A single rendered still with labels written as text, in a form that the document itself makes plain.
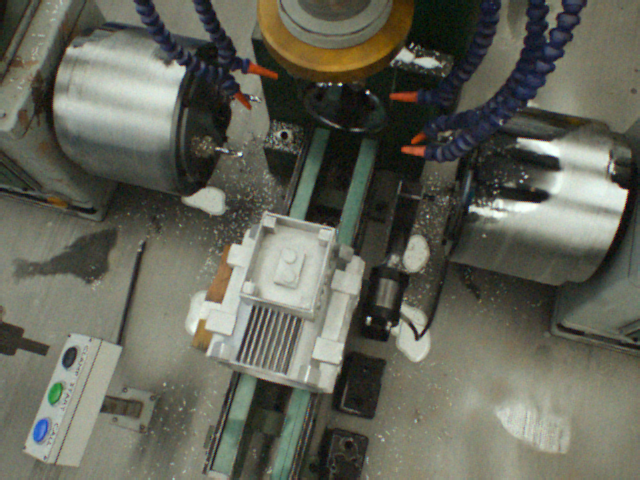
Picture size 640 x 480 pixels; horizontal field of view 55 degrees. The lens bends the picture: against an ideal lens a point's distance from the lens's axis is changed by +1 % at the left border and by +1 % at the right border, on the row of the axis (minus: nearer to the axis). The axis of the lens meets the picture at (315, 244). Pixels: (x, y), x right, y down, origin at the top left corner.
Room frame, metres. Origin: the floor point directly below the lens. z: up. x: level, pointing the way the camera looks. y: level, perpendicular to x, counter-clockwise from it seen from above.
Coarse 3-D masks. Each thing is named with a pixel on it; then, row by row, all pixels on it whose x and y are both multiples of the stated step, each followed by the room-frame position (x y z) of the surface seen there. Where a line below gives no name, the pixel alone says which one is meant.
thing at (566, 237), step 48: (480, 144) 0.36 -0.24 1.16; (528, 144) 0.35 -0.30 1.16; (576, 144) 0.34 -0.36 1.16; (624, 144) 0.34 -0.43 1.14; (480, 192) 0.30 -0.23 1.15; (528, 192) 0.28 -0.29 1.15; (576, 192) 0.27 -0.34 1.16; (624, 192) 0.27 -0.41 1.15; (480, 240) 0.25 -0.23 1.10; (528, 240) 0.23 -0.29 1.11; (576, 240) 0.22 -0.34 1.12
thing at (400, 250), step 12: (408, 192) 0.27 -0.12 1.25; (420, 192) 0.27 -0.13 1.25; (396, 204) 0.27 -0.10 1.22; (408, 204) 0.26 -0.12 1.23; (420, 204) 0.26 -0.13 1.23; (396, 216) 0.27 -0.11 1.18; (408, 216) 0.26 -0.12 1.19; (396, 228) 0.27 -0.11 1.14; (408, 228) 0.26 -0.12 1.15; (396, 240) 0.27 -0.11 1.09; (408, 240) 0.26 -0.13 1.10; (396, 252) 0.26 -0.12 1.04
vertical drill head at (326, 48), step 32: (288, 0) 0.47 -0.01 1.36; (320, 0) 0.44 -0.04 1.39; (352, 0) 0.44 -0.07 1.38; (384, 0) 0.45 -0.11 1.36; (288, 32) 0.45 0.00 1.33; (320, 32) 0.43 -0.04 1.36; (352, 32) 0.42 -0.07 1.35; (384, 32) 0.43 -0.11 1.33; (288, 64) 0.42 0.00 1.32; (320, 64) 0.40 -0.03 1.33; (352, 64) 0.39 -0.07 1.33; (384, 64) 0.40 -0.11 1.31
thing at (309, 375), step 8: (256, 224) 0.32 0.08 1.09; (256, 232) 0.31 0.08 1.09; (344, 248) 0.26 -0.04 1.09; (352, 248) 0.27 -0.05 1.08; (336, 256) 0.26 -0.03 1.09; (344, 256) 0.25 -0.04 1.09; (352, 256) 0.26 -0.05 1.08; (216, 344) 0.16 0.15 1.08; (224, 344) 0.15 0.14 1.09; (216, 352) 0.15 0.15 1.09; (224, 352) 0.14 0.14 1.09; (232, 352) 0.14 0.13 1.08; (224, 360) 0.13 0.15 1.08; (304, 368) 0.11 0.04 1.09; (312, 368) 0.11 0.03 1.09; (304, 376) 0.10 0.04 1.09; (312, 376) 0.10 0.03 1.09; (320, 376) 0.09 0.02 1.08; (312, 384) 0.09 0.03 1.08; (320, 392) 0.08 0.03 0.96
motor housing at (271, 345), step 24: (336, 264) 0.25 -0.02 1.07; (360, 264) 0.25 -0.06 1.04; (240, 312) 0.20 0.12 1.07; (264, 312) 0.19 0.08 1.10; (336, 312) 0.18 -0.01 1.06; (216, 336) 0.17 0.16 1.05; (240, 336) 0.16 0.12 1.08; (264, 336) 0.15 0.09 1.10; (288, 336) 0.15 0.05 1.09; (312, 336) 0.15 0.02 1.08; (336, 336) 0.15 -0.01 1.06; (216, 360) 0.14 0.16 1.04; (240, 360) 0.13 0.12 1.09; (264, 360) 0.12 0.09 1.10; (288, 360) 0.12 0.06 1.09; (312, 360) 0.12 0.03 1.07; (288, 384) 0.10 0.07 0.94
